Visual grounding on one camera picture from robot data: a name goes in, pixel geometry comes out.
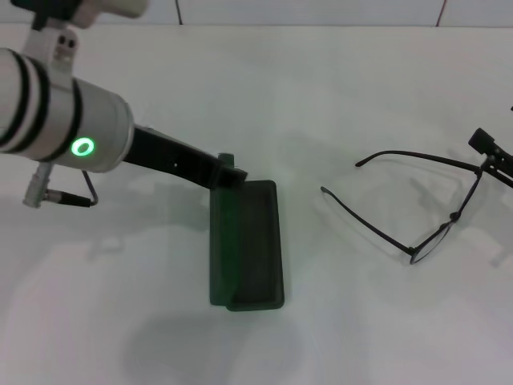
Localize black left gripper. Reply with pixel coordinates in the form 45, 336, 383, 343
122, 124, 250, 190

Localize green glasses case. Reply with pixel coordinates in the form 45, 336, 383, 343
208, 179, 286, 313

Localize black glasses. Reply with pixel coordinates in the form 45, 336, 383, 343
320, 150, 488, 266

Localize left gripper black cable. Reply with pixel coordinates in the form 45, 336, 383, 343
22, 162, 100, 209

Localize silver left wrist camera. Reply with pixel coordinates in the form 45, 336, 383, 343
10, 0, 150, 31

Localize left camera mount bracket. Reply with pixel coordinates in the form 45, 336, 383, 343
22, 26, 80, 89

